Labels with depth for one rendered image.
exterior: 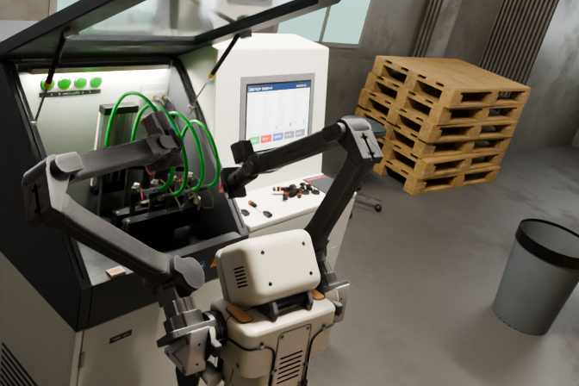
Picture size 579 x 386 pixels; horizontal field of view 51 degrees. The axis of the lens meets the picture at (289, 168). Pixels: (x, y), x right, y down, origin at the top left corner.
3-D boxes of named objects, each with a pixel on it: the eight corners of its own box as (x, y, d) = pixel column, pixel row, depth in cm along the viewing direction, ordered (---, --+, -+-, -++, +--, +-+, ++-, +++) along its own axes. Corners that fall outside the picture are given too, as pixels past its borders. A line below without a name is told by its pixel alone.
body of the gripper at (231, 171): (237, 168, 196) (248, 160, 190) (245, 198, 193) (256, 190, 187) (220, 169, 192) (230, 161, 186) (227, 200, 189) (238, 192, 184)
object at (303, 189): (287, 205, 250) (289, 193, 248) (269, 193, 256) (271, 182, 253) (320, 195, 267) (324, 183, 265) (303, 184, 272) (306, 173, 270)
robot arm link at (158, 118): (140, 164, 157) (164, 148, 154) (121, 124, 158) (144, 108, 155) (166, 159, 168) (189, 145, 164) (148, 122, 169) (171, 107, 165)
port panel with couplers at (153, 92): (135, 160, 238) (146, 86, 226) (130, 157, 240) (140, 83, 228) (162, 156, 248) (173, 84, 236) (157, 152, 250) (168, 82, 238)
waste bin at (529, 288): (546, 307, 422) (583, 231, 398) (563, 349, 378) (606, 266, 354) (481, 288, 424) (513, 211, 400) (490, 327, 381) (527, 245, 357)
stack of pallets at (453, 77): (426, 142, 705) (456, 57, 666) (498, 180, 640) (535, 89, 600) (339, 150, 612) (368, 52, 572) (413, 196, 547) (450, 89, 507)
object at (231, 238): (87, 328, 185) (92, 285, 178) (79, 320, 187) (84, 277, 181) (233, 271, 231) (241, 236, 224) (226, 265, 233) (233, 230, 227)
